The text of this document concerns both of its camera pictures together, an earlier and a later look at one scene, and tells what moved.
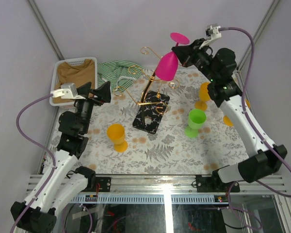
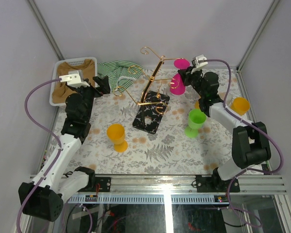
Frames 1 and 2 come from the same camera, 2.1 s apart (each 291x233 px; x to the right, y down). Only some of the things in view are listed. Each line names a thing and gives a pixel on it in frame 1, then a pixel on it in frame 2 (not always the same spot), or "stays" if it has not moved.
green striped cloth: [121, 74] stays
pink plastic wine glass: [167, 63] -> [177, 86]
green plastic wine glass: [197, 118] stays
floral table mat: [153, 126] stays
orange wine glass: [116, 132] stays
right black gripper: [186, 54] -> [188, 75]
